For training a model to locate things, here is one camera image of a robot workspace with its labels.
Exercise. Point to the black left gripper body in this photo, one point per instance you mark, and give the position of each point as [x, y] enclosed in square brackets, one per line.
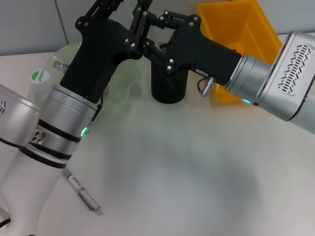
[96, 56]

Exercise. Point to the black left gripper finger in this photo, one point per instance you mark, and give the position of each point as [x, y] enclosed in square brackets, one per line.
[103, 9]
[139, 27]

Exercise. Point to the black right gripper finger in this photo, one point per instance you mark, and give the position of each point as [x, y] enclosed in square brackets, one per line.
[157, 55]
[167, 19]

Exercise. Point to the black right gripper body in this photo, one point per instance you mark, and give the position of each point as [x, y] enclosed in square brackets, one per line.
[197, 49]

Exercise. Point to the clear bottle with green label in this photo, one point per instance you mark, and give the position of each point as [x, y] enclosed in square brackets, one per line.
[40, 76]

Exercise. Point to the black mesh pen holder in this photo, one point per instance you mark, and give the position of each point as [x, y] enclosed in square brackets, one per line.
[169, 88]

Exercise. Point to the green glass fruit plate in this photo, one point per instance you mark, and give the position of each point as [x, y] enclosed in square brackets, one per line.
[128, 81]

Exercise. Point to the grey transparent pen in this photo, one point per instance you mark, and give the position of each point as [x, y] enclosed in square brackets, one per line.
[83, 194]

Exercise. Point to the yellow plastic bin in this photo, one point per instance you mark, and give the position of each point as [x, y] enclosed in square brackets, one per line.
[233, 24]

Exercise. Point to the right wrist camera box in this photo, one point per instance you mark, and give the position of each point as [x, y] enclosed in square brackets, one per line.
[290, 68]

